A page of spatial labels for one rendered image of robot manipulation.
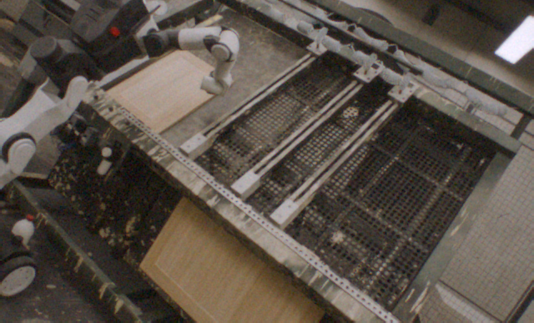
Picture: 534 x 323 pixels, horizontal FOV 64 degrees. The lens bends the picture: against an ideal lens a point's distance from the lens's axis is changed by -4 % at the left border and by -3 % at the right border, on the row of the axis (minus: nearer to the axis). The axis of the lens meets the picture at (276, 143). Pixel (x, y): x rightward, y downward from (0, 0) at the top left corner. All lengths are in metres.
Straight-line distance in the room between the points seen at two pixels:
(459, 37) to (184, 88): 5.61
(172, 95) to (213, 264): 0.92
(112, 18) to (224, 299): 1.35
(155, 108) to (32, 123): 0.66
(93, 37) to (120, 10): 0.16
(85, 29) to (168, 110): 0.64
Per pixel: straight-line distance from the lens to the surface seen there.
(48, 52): 1.91
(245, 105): 2.33
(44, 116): 2.05
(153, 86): 2.53
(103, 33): 1.94
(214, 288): 2.25
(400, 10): 7.56
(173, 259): 2.35
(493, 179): 2.37
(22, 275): 2.24
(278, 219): 1.89
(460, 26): 7.56
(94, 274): 2.38
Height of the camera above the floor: 1.32
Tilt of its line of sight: 4 degrees down
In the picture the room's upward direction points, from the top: 33 degrees clockwise
